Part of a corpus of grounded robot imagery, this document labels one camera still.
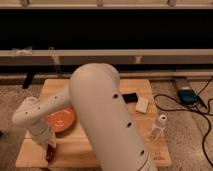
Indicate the long wooden beam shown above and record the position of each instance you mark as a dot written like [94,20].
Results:
[135,57]

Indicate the wooden table board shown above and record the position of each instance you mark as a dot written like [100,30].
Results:
[74,150]

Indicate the black sponge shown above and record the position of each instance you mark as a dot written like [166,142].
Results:
[130,97]

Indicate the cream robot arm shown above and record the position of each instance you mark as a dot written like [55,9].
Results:
[93,92]

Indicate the orange bowl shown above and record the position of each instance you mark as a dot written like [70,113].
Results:
[61,120]

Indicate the blue power adapter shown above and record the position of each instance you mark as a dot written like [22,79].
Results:
[187,97]

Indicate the white sponge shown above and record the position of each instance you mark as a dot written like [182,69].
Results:
[142,105]

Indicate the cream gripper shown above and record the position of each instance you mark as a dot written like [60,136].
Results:
[43,134]

